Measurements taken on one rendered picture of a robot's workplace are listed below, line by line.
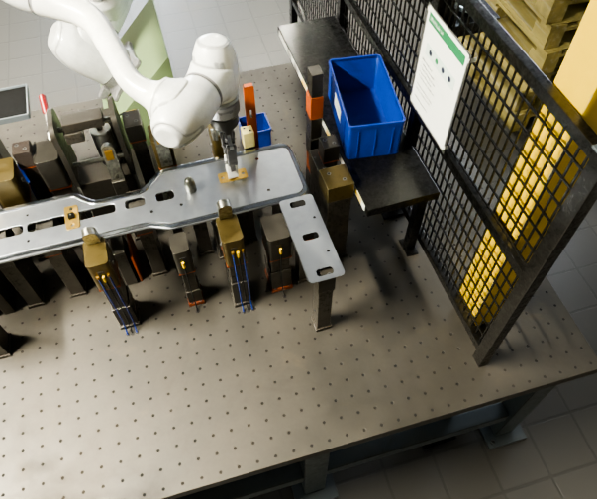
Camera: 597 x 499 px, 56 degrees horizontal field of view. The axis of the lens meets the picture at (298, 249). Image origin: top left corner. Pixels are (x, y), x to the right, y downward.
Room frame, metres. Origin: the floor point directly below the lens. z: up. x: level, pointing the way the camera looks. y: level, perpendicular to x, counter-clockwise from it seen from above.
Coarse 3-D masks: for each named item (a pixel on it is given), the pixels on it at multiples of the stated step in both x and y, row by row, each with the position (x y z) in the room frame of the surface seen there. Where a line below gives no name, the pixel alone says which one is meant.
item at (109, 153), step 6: (108, 144) 1.17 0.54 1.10; (102, 150) 1.15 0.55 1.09; (108, 150) 1.15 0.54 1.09; (114, 150) 1.16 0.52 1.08; (108, 156) 1.15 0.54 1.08; (114, 156) 1.15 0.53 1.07; (108, 162) 1.15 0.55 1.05; (114, 162) 1.15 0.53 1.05; (108, 168) 1.14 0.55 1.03; (114, 168) 1.14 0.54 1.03; (120, 168) 1.15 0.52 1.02; (114, 174) 1.14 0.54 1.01; (120, 174) 1.14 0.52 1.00
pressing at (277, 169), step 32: (224, 160) 1.20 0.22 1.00; (256, 160) 1.19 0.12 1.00; (288, 160) 1.19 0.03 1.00; (160, 192) 1.07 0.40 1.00; (224, 192) 1.07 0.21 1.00; (256, 192) 1.07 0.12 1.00; (288, 192) 1.07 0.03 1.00; (0, 224) 0.97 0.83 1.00; (64, 224) 0.96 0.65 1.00; (96, 224) 0.96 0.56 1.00; (128, 224) 0.96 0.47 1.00; (160, 224) 0.96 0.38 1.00; (192, 224) 0.96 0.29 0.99; (0, 256) 0.86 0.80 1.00
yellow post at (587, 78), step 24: (576, 48) 0.85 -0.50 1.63; (576, 72) 0.83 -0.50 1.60; (576, 96) 0.81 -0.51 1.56; (552, 120) 0.83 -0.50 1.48; (528, 144) 0.86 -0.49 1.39; (552, 144) 0.81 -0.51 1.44; (576, 144) 0.79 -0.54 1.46; (528, 168) 0.84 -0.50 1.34; (552, 168) 0.78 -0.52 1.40; (576, 168) 0.80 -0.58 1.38; (504, 192) 0.87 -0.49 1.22; (504, 216) 0.84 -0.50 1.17; (480, 264) 0.84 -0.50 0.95; (480, 288) 0.81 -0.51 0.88; (504, 288) 0.79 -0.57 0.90
